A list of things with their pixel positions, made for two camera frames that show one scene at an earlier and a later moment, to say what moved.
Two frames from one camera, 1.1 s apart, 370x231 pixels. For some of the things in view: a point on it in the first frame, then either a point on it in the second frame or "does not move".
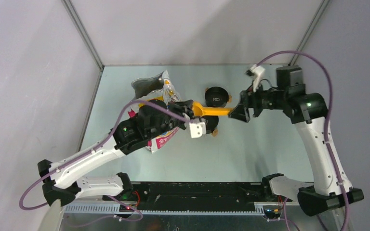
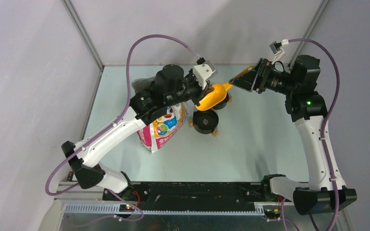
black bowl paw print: (212, 123) does not move
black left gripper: (185, 109) to (200, 90)
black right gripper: (248, 98) to (246, 80)
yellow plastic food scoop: (199, 110) to (216, 95)
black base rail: (192, 193) does not move
